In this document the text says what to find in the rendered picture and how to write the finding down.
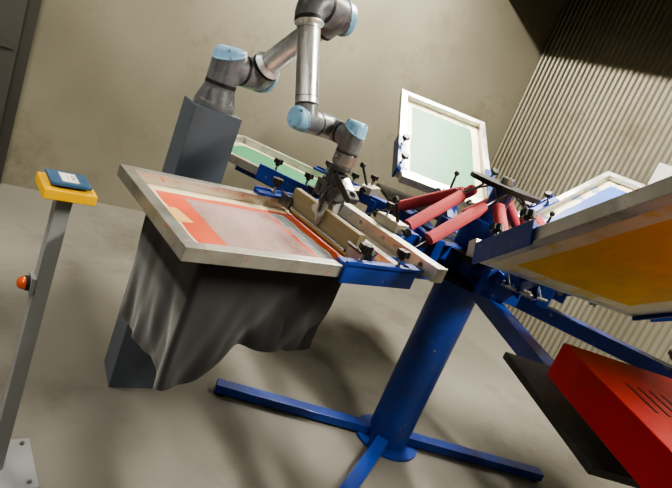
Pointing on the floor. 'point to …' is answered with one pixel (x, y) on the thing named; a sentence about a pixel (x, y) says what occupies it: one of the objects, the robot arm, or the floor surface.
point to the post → (23, 464)
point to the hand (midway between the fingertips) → (323, 223)
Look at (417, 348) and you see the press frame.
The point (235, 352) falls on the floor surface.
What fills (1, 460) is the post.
